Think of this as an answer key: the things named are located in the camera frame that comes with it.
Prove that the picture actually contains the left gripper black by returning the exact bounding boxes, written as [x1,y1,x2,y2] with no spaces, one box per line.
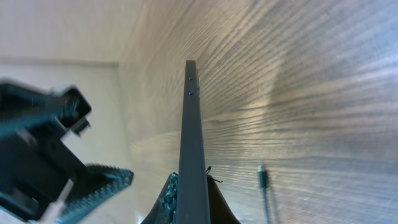
[1,80,134,224]

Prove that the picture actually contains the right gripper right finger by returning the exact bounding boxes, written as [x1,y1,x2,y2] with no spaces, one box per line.
[206,166,240,224]

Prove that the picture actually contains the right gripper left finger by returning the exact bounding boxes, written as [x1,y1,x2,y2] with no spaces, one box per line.
[141,172,178,224]

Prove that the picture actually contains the Samsung Galaxy smartphone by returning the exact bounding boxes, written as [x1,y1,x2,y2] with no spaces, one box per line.
[176,60,210,224]

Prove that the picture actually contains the black charger cable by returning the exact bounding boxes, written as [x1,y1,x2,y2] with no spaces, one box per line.
[257,164,274,224]

